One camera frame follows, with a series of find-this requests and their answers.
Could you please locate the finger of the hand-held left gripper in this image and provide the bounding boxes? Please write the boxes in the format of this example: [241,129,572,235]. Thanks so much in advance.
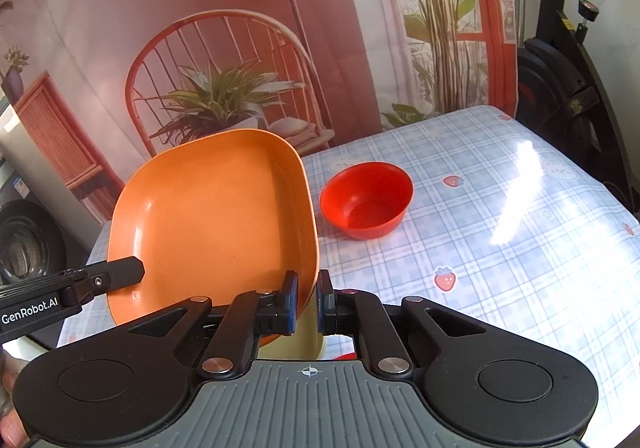
[70,256,146,305]

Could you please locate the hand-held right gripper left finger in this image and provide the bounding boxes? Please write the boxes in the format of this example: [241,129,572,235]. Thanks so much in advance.
[127,271,301,380]

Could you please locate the blue plaid tablecloth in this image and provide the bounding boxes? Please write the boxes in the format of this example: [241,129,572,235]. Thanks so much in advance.
[56,105,640,381]

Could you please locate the black exercise bike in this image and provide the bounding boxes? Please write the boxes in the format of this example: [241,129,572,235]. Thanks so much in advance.
[514,0,640,225]

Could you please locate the orange square plate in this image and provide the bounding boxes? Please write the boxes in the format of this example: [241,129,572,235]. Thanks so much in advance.
[107,128,319,347]

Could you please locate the pale yellow plate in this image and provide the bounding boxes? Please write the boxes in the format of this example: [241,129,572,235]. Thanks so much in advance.
[257,293,329,363]

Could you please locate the printed wall backdrop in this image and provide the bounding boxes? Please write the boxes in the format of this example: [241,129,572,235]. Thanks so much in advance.
[0,0,524,231]

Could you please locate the person's left hand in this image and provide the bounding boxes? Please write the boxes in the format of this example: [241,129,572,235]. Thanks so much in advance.
[0,350,28,448]

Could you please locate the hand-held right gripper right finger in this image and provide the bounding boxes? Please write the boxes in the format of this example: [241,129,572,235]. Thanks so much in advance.
[316,269,489,382]

